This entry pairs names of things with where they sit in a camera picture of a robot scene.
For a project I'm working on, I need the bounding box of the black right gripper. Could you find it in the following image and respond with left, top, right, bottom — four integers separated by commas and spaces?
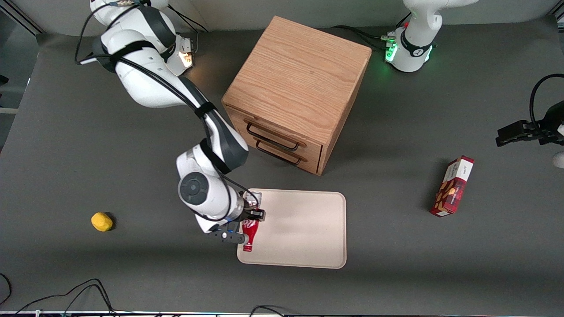
241, 206, 267, 224

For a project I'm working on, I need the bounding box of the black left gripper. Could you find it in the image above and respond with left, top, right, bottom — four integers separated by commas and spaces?
495, 100, 564, 147

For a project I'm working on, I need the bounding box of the red coke bottle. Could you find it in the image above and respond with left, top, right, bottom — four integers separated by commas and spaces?
241, 191, 262, 253

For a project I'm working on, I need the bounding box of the beige plastic tray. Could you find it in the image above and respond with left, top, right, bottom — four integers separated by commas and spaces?
237, 188, 348, 269

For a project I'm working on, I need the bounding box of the wooden drawer front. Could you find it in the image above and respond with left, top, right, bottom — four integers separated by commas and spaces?
225, 106, 324, 160
238, 128, 323, 176

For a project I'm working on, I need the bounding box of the red tartan shortbread box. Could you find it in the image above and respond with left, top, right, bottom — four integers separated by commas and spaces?
429, 155, 475, 218

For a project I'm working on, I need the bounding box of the wooden drawer cabinet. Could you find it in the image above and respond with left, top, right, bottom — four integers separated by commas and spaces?
221, 16, 372, 177

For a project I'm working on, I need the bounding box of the yellow lemon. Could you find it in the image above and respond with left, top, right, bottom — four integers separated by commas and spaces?
91, 212, 115, 232

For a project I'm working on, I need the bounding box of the dark grey table cover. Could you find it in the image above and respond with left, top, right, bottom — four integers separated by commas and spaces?
0, 15, 564, 315

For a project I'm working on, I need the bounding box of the black looped gripper cable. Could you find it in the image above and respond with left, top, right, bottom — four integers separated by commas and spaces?
530, 74, 564, 131

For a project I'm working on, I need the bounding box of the black right wrist camera bracket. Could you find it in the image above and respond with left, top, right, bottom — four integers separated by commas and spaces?
211, 228, 246, 246

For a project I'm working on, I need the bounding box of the black metal drawer handle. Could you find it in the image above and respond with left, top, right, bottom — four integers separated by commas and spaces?
245, 121, 307, 152
254, 139, 306, 167

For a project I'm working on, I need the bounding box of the black loose cable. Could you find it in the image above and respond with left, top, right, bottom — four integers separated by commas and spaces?
248, 304, 289, 317
0, 273, 13, 306
62, 284, 111, 316
15, 278, 116, 316

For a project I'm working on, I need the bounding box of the black cable along right arm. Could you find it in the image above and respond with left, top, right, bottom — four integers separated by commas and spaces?
74, 0, 248, 221

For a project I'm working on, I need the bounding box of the black arm base cable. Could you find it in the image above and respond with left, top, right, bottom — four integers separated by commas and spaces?
330, 25, 395, 52
167, 11, 209, 34

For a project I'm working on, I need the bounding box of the grey aluminium frame bar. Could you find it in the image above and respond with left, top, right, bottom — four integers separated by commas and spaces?
0, 7, 45, 37

